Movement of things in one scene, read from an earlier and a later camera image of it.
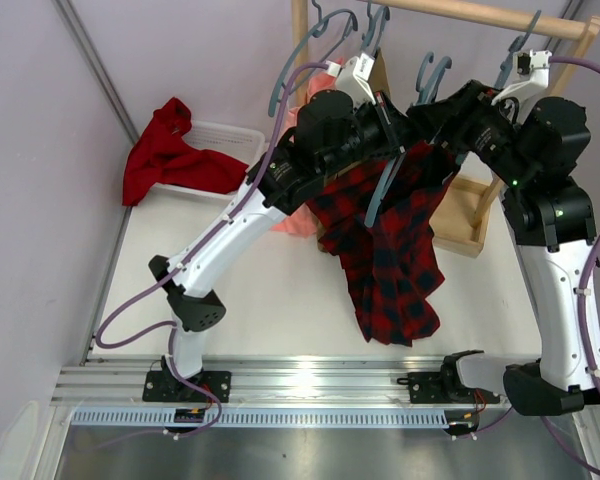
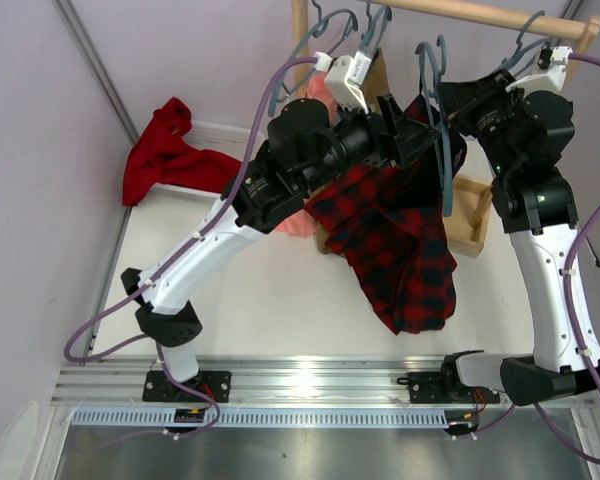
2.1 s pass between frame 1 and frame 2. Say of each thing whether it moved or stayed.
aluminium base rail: stayed
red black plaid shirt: moved
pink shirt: stayed
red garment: stayed
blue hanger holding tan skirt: stayed
